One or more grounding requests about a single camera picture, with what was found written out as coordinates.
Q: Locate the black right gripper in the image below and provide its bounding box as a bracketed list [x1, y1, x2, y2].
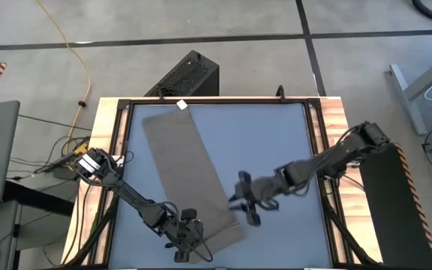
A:
[229, 170, 283, 227]

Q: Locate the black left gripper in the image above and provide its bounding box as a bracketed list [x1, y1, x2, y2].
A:
[173, 208, 206, 263]

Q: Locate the taupe woven towel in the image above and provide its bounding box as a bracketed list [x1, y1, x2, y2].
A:
[142, 100, 246, 263]

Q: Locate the black computer tower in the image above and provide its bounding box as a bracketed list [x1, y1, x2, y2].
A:
[143, 49, 220, 98]

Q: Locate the black power strip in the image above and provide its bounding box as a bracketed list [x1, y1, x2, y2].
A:
[35, 151, 78, 177]

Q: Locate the grey metal desk leg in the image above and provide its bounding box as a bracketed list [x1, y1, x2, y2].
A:
[389, 46, 432, 136]

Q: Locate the black metal table frame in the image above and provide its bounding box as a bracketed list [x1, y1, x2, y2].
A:
[64, 85, 384, 270]

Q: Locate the yellow power cable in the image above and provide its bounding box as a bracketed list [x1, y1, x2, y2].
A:
[35, 0, 92, 155]

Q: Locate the thick black hose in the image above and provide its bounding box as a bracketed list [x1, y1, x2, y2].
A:
[410, 0, 432, 24]

